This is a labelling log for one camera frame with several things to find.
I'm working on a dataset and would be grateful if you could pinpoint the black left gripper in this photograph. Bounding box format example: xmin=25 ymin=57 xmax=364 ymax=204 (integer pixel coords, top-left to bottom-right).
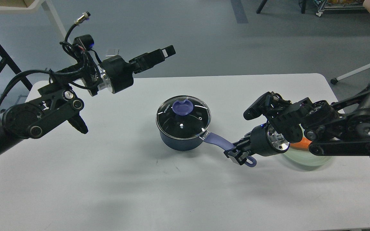
xmin=101 ymin=45 xmax=176 ymax=94

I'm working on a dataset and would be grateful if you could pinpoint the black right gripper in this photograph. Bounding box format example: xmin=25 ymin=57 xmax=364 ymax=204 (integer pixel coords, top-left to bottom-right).
xmin=224 ymin=124 xmax=290 ymax=165

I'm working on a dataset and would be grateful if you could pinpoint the dark blue saucepan purple handle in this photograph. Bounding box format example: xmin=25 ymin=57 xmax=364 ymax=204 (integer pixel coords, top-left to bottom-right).
xmin=156 ymin=95 xmax=257 ymax=167

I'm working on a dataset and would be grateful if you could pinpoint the glass pot lid purple knob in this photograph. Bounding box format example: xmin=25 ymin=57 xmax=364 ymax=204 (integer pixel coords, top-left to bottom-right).
xmin=156 ymin=95 xmax=211 ymax=141

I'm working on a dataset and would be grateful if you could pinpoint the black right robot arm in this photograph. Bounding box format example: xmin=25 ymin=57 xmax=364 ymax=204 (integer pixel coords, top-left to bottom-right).
xmin=224 ymin=84 xmax=370 ymax=167

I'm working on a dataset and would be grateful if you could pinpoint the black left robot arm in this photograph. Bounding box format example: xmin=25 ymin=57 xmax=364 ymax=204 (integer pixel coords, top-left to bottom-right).
xmin=0 ymin=12 xmax=176 ymax=155

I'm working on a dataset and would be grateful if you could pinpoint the orange toy carrot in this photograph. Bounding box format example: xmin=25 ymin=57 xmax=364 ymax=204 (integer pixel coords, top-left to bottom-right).
xmin=290 ymin=137 xmax=312 ymax=150

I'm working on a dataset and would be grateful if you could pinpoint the metal cart with casters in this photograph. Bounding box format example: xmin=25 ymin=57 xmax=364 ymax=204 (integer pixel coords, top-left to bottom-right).
xmin=256 ymin=0 xmax=368 ymax=17

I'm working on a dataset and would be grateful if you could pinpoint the white desk frame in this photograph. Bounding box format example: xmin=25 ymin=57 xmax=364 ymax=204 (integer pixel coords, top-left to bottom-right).
xmin=0 ymin=0 xmax=76 ymax=58

